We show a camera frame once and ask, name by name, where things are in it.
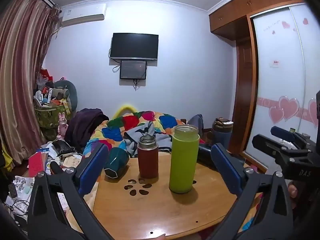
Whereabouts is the grey garment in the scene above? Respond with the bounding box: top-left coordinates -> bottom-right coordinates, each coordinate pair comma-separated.
188,114 -> 204,133

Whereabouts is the large dark water bottle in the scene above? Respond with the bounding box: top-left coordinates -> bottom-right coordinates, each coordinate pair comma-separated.
211,117 -> 234,151

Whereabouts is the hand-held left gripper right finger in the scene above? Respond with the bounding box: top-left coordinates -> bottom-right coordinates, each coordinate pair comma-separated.
210,142 -> 294,240

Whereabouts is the small wall monitor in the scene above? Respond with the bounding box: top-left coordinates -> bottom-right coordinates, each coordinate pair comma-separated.
119,60 -> 147,80

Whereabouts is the person's right hand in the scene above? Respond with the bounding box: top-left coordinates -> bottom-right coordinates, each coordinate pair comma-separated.
287,181 -> 299,209

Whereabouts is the black cup lying down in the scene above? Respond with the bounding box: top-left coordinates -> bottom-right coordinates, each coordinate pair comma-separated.
197,146 -> 221,168

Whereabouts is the white air conditioner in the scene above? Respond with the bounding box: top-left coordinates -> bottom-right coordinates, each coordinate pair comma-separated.
60,3 -> 107,27

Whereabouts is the striped red curtain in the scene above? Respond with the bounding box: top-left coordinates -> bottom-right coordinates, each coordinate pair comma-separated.
0,0 -> 60,167

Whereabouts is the dark purple jacket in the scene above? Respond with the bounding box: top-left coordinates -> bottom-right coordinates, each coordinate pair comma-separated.
65,108 -> 110,151

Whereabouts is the teal cup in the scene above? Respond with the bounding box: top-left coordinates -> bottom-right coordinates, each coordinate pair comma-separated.
103,147 -> 130,179

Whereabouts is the wall television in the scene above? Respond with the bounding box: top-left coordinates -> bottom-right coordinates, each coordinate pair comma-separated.
110,32 -> 159,61

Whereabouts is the black pouch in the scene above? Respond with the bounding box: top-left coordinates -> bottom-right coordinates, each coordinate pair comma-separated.
51,140 -> 76,156

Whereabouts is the grey-green cushion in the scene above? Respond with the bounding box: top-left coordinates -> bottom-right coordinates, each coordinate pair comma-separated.
53,79 -> 78,111

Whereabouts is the red thermos cup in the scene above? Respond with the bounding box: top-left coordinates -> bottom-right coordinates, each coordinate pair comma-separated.
137,135 -> 160,179

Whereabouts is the red bag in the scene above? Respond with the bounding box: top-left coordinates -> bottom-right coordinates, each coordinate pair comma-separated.
40,68 -> 54,82

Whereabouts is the green thermos cup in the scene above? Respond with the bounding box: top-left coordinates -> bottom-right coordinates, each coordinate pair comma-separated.
169,124 -> 200,194

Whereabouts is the red book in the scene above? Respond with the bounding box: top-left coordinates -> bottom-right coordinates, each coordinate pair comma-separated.
28,152 -> 49,178

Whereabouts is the green fabric basket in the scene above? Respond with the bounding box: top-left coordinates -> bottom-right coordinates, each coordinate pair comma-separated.
34,104 -> 72,141

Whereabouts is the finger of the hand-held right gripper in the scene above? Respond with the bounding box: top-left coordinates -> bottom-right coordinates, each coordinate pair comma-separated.
271,126 -> 304,144
252,134 -> 284,161

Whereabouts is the grey printed blanket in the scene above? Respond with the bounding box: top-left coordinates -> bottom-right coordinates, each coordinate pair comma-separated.
123,121 -> 173,158

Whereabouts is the white heart-print sliding door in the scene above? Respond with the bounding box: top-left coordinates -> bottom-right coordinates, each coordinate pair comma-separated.
241,3 -> 320,162

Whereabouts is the colourful patchwork blanket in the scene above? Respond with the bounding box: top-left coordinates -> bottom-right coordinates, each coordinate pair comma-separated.
82,110 -> 187,157

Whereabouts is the pink rabbit toy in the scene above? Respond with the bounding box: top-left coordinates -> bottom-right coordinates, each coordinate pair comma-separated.
56,112 -> 69,141

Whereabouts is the yellow hoop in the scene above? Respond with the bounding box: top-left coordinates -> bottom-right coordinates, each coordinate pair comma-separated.
112,103 -> 136,119

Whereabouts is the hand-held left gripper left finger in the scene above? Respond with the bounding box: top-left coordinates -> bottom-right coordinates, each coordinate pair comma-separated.
27,143 -> 113,240

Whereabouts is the wooden wardrobe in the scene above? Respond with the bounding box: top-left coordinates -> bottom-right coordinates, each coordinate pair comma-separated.
208,0 -> 305,173

